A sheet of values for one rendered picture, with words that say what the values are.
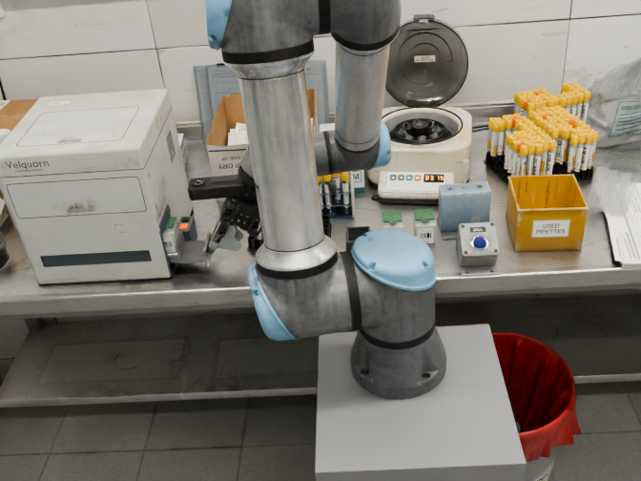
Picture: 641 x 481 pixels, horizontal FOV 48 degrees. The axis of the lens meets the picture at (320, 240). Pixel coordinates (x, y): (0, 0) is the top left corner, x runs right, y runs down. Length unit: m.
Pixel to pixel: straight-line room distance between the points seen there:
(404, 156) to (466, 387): 0.66
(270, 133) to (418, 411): 0.47
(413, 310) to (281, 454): 1.29
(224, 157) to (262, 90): 0.76
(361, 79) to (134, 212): 0.57
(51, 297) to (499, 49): 1.22
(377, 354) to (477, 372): 0.17
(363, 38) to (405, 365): 0.47
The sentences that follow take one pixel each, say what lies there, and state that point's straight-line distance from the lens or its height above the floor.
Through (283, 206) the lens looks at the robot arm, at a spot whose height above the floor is 1.24.
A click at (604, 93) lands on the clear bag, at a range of 1.92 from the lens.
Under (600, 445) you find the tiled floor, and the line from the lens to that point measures 2.33.
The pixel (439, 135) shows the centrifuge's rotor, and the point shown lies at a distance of 1.70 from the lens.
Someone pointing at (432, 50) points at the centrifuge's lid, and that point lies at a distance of 1.87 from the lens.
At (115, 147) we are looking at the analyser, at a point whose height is 1.17.
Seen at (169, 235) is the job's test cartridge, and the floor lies 0.97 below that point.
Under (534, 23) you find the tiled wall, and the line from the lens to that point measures 1.94.
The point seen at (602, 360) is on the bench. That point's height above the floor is 0.27.
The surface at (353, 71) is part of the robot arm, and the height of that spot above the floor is 1.37.
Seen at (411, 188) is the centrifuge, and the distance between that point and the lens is 1.62.
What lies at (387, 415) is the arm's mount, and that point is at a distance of 1.10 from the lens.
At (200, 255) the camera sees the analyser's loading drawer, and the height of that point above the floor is 0.91.
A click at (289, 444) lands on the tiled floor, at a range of 2.28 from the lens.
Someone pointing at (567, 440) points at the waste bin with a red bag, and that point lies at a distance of 1.85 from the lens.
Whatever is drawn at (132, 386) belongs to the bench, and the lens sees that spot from 2.18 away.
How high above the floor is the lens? 1.74
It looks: 34 degrees down
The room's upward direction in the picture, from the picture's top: 5 degrees counter-clockwise
